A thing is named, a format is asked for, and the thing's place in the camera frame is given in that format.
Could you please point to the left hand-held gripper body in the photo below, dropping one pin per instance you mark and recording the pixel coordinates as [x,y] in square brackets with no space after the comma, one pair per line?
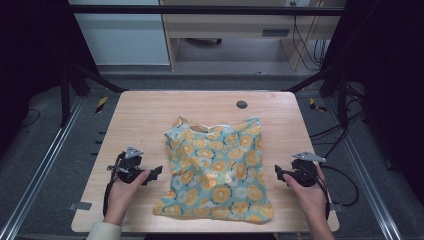
[129,166]

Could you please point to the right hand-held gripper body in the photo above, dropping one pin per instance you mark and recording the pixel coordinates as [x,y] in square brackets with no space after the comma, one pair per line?
[305,173]

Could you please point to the teal orange floral fabric bag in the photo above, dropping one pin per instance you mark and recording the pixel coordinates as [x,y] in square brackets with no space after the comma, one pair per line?
[216,166]

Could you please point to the person's right hand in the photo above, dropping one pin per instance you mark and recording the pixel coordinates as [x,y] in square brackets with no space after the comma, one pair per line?
[310,200]

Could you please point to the person's left hand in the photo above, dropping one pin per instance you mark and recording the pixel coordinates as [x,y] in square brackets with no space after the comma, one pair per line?
[121,198]

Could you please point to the grey tape strip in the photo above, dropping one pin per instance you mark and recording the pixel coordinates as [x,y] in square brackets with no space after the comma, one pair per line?
[336,207]
[80,206]

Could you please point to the grey round table grommet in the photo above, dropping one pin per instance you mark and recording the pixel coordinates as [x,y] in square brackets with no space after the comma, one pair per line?
[241,104]

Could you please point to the black metal stand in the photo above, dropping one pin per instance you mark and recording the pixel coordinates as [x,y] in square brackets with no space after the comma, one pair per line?
[341,96]
[66,93]

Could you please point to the dark curtain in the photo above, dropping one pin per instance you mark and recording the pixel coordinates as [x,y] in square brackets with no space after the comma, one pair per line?
[30,50]
[390,83]

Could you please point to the white cabinet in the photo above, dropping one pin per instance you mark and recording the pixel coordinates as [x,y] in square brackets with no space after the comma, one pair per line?
[123,40]

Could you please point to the light wooden desk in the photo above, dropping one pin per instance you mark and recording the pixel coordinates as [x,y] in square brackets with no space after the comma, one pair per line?
[233,28]

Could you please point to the aluminium floor rail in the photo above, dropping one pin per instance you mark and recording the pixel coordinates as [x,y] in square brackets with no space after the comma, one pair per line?
[370,186]
[40,166]

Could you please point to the black horizontal frame bar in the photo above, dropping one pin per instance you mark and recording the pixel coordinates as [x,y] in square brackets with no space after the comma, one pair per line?
[200,10]

